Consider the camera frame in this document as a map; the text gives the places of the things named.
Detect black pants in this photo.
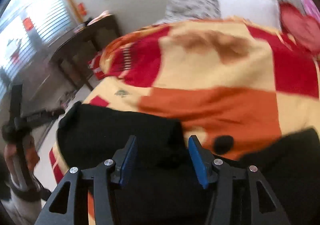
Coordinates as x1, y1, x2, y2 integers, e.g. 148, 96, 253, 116
56, 102, 319, 224

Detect grey sleeve forearm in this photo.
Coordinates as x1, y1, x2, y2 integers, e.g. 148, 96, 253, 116
1, 177, 42, 224

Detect left hand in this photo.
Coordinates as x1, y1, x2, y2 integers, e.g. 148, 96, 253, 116
4, 135, 40, 187

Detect pair of floor slippers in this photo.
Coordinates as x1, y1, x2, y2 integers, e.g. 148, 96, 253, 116
59, 91, 76, 109

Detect dark wooden table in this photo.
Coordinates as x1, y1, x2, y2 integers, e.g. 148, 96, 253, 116
49, 14, 122, 91

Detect red shopping bag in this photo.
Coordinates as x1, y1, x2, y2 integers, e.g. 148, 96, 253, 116
88, 52, 105, 80

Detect orange red checkered blanket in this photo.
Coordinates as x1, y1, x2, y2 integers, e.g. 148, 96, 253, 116
50, 18, 319, 182

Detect red window decoration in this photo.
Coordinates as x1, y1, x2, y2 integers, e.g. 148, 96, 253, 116
77, 3, 87, 16

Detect pink cloth on table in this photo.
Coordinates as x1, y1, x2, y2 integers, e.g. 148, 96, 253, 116
87, 10, 110, 26

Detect red heart cushion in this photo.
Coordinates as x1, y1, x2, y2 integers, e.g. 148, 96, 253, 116
279, 3, 319, 57

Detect white pillow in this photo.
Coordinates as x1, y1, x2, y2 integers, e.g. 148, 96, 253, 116
217, 0, 281, 30

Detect pink patterned quilt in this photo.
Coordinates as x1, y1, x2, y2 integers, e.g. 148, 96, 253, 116
300, 0, 320, 22

